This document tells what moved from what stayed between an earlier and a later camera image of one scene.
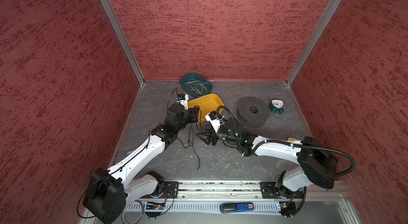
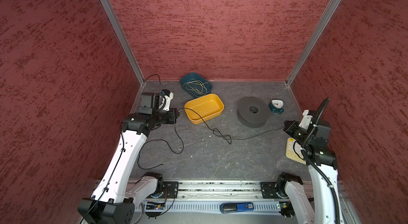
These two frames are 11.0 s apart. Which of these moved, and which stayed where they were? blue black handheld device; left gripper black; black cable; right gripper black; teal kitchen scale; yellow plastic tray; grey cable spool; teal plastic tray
Moved: right gripper black; black cable; left gripper black
Stayed: teal plastic tray; blue black handheld device; grey cable spool; teal kitchen scale; yellow plastic tray
